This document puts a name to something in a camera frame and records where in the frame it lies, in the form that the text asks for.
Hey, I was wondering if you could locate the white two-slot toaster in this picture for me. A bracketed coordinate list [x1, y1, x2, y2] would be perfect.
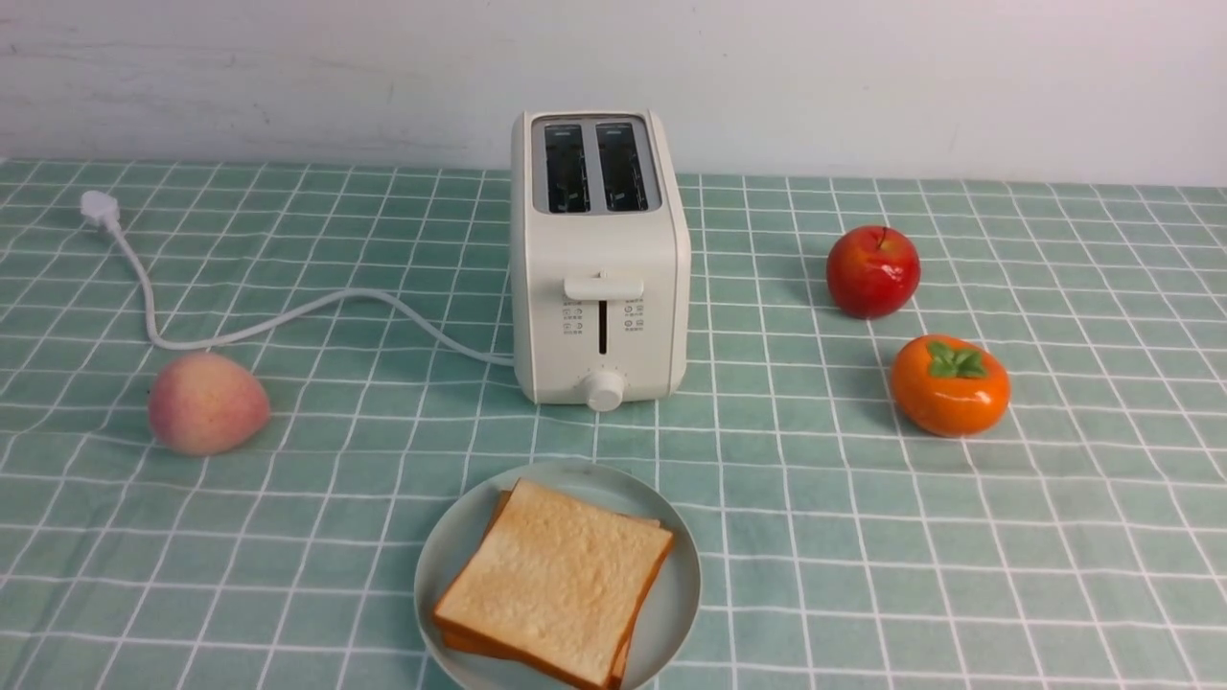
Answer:
[508, 110, 692, 413]

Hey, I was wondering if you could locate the light blue round plate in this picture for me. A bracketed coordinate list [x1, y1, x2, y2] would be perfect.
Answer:
[413, 460, 703, 689]

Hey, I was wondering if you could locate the red apple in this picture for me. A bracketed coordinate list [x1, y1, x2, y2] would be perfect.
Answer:
[825, 223, 923, 320]

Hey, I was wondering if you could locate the orange persimmon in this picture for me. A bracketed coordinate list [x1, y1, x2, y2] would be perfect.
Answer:
[890, 333, 1011, 438]

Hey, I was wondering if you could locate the pink peach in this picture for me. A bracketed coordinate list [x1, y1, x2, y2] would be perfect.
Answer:
[148, 351, 271, 457]

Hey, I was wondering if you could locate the green checkered tablecloth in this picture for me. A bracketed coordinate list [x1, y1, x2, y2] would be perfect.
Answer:
[1, 160, 1226, 689]

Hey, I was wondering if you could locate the white toaster power cable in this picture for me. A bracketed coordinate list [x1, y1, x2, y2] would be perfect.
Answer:
[79, 190, 517, 370]

